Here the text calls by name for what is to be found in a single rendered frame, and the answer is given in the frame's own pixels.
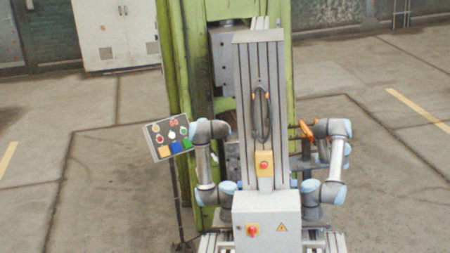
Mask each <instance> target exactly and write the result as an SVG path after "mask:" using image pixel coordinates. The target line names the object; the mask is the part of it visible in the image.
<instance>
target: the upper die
mask: <svg viewBox="0 0 450 253"><path fill-rule="evenodd" d="M219 90H220V91H221V94H222V96H223V98H225V97H230V96H236V94H235V85H228V86H226V85H225V83H224V85H223V86H219Z"/></svg>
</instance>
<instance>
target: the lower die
mask: <svg viewBox="0 0 450 253"><path fill-rule="evenodd" d="M232 110H236V109H231V110H229V111H224V112H223V113H222V114H223V116H224V119H225V122H227V123H228V124H229V125H230V128H231V135H230V136H227V140H229V139H235V138H237V137H238V138H239V136H238V123H237V121H236V119H235V117H234V115H233V113H232ZM236 112H237V110H236Z"/></svg>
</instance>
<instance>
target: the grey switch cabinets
mask: <svg viewBox="0 0 450 253"><path fill-rule="evenodd" d="M71 1H72V7H73V11H74V14H75V21H76V26H77V32H78V36H79V45H80V46H81V50H82V57H83V61H84V68H85V72H86V76H87V77H95V76H100V75H106V74H117V73H122V72H132V71H137V70H148V69H154V68H159V67H162V61H161V58H160V45H159V41H158V40H157V41H156V40H155V34H156V35H158V31H157V30H156V29H155V22H156V19H155V16H156V6H155V0H71Z"/></svg>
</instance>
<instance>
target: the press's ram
mask: <svg viewBox="0 0 450 253"><path fill-rule="evenodd" d="M234 22H235V25H233V26H230V27H217V26H216V22H207V35H208V44H209V50H210V64H211V72H212V80H213V82H214V85H215V86H223V85H224V83H225V85H226V86H228V85H234V76H233V59H232V50H231V42H232V40H233V36H234V33H235V31H244V30H250V28H249V27H248V26H247V25H246V24H245V23H244V22H243V21H242V19H235V21H234Z"/></svg>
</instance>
